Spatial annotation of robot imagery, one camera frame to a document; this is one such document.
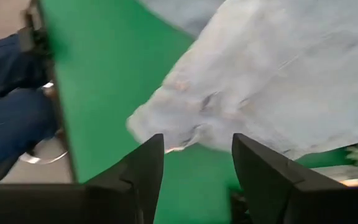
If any silver chair foot ring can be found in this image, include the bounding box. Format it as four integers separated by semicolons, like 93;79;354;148
19;81;70;165

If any person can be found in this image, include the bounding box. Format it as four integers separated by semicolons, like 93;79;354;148
0;32;58;184

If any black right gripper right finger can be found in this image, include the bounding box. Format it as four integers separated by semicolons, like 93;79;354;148
231;133;358;224

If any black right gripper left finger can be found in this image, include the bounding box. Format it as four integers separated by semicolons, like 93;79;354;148
0;133;165;224

